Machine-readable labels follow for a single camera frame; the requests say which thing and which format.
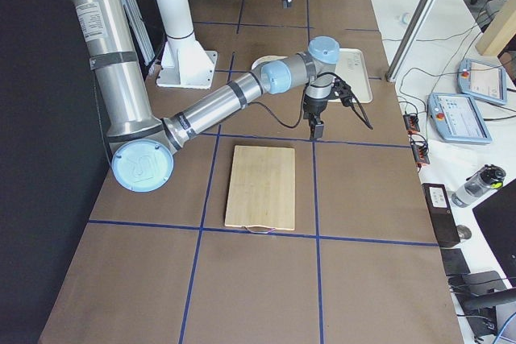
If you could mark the white mounting pole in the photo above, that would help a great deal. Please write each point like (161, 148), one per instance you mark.
(185, 63)

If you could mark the bamboo cutting board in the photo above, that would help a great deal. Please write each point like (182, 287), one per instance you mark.
(262, 188)

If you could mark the black box with label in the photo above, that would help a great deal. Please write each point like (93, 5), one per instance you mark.
(441, 216)

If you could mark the teach pendant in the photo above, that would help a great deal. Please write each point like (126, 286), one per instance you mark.
(483, 81)
(457, 118)

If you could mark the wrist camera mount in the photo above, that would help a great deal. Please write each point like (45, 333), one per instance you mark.
(342, 91)

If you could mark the black monitor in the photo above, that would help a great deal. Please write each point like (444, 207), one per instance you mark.
(496, 218)

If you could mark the aluminium frame post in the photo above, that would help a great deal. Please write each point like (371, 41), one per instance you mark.
(422, 10)

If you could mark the orange black adapter board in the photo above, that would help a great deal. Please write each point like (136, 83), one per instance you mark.
(411, 123)

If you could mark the far teach pendant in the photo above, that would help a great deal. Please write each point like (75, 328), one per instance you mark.
(483, 81)

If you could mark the clear water bottle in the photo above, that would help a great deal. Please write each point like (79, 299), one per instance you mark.
(489, 177)

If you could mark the near teach pendant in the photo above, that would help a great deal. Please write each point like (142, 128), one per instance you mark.
(457, 118)

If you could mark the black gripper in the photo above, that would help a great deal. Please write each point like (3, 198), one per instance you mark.
(314, 108)

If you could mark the white plate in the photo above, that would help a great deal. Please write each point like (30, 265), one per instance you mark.
(264, 60)

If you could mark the beige tray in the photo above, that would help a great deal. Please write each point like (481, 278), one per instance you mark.
(352, 69)

